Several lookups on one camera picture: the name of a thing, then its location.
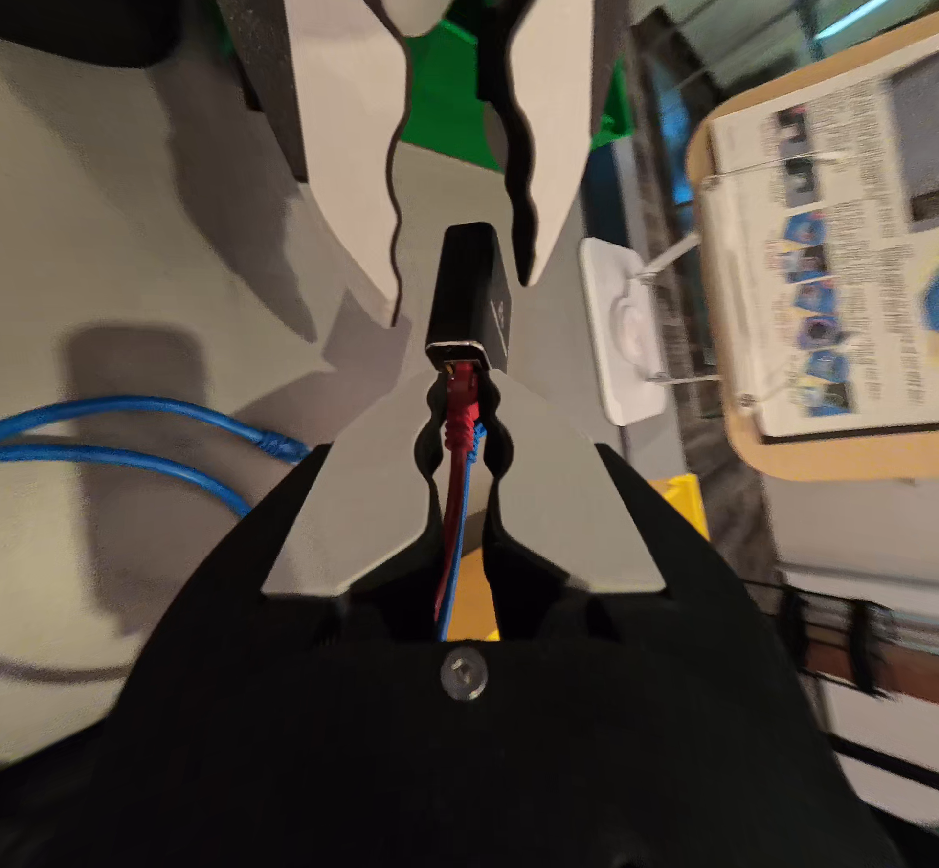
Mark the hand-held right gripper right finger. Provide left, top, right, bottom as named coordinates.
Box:
left=480, top=373, right=665, bottom=594

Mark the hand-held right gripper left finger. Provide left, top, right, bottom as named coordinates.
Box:
left=263, top=369, right=448, bottom=596

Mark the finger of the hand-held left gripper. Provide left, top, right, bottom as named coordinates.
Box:
left=477, top=0, right=597, bottom=288
left=279, top=0, right=412, bottom=330

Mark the green plastic bin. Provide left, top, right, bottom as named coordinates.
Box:
left=400, top=17, right=633, bottom=172

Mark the yellow plastic bin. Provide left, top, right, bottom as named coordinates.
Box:
left=447, top=473, right=711, bottom=643

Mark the red ethernet cable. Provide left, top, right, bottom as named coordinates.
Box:
left=433, top=360, right=481, bottom=623

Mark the black network switch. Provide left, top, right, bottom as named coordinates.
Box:
left=425, top=223, right=514, bottom=374

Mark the blue ethernet cable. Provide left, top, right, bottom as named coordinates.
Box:
left=0, top=397, right=489, bottom=643

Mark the white stand base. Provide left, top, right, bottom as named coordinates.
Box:
left=578, top=237, right=670, bottom=427

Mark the wooden beam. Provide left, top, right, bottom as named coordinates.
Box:
left=807, top=633, right=939, bottom=704

